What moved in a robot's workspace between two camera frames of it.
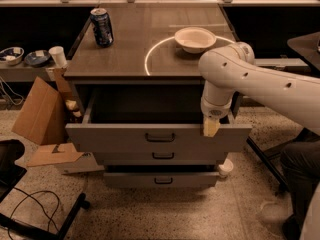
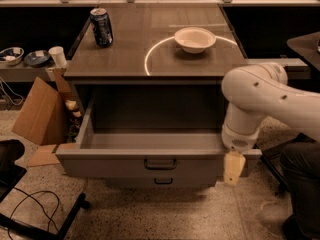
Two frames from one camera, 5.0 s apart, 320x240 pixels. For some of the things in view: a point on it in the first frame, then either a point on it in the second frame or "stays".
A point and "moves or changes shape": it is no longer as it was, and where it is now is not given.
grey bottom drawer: x=160 y=179 stays
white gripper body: x=216 y=112 -> x=238 y=140
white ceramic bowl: x=195 y=39 stays
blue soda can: x=101 y=26 stays
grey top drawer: x=154 y=119 moves or changes shape
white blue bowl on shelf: x=12 y=56 stays
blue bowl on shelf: x=37 y=58 stays
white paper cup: x=59 y=56 stays
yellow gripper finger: x=210 y=126 -> x=234 y=163
